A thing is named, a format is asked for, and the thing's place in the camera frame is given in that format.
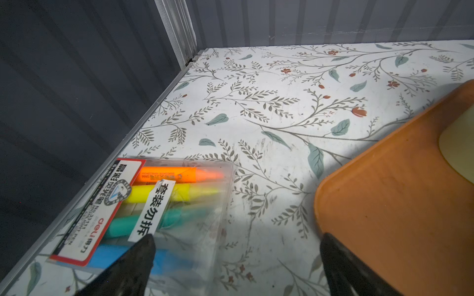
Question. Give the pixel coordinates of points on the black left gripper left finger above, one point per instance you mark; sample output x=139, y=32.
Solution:
x=128, y=275

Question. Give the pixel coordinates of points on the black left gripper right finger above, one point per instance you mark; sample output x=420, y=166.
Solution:
x=347, y=275

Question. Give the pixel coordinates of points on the orange plastic tray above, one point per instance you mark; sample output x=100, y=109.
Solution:
x=403, y=210

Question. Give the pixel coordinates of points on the light green mug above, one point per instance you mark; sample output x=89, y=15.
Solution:
x=456, y=144

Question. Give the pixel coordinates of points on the clear highlighter pen pack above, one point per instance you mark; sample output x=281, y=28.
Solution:
x=181, y=203

